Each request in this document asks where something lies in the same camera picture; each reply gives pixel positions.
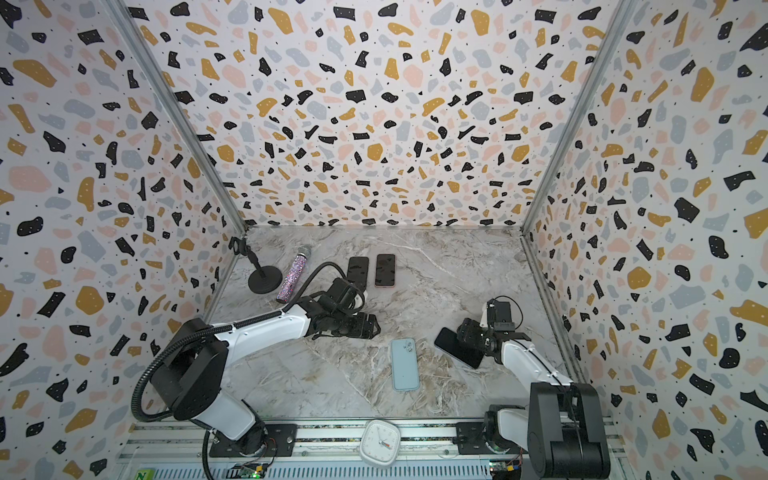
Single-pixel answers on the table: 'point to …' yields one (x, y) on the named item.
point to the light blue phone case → (405, 371)
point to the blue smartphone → (447, 341)
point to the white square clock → (380, 442)
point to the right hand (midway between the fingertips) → (465, 326)
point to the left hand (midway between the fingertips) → (372, 326)
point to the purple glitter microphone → (293, 274)
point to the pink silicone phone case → (385, 271)
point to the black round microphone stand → (265, 280)
